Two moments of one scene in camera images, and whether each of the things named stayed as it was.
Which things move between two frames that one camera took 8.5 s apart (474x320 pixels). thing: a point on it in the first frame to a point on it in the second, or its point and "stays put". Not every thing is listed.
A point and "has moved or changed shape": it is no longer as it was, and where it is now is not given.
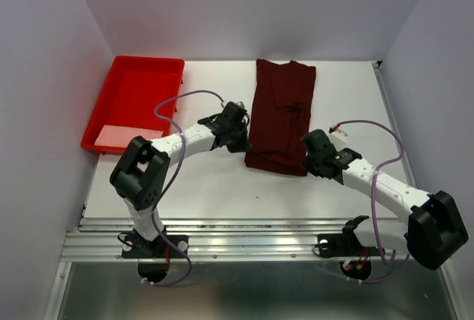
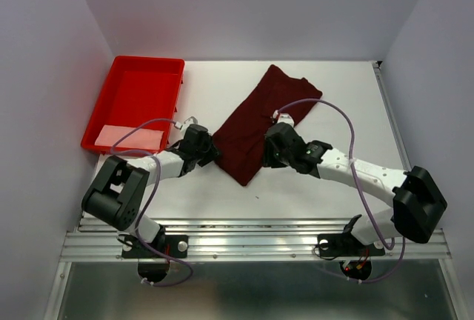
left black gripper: x=243 y=146 to x=212 y=153
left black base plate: x=135 y=246 stays put
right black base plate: x=344 y=245 stays put
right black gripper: x=310 y=168 to x=269 y=161
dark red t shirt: x=281 y=116 has moved or changed shape
